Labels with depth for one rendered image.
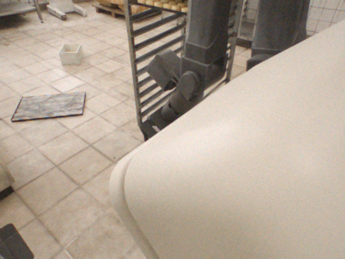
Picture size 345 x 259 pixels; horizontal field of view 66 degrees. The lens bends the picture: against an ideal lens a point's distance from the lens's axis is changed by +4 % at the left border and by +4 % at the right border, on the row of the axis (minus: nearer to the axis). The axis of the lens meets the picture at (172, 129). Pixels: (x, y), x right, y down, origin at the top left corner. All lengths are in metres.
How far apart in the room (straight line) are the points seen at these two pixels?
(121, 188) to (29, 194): 1.88
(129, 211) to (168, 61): 0.39
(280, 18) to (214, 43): 0.11
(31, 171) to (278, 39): 2.00
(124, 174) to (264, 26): 0.29
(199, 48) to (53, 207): 1.61
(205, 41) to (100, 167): 1.69
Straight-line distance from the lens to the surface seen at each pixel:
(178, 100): 0.52
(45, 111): 2.74
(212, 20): 0.43
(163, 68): 0.54
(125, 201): 0.17
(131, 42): 1.79
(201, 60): 0.45
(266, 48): 0.39
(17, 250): 0.49
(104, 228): 1.71
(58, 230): 1.79
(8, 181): 2.00
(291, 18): 0.38
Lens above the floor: 1.44
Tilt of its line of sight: 39 degrees down
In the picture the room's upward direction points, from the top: straight up
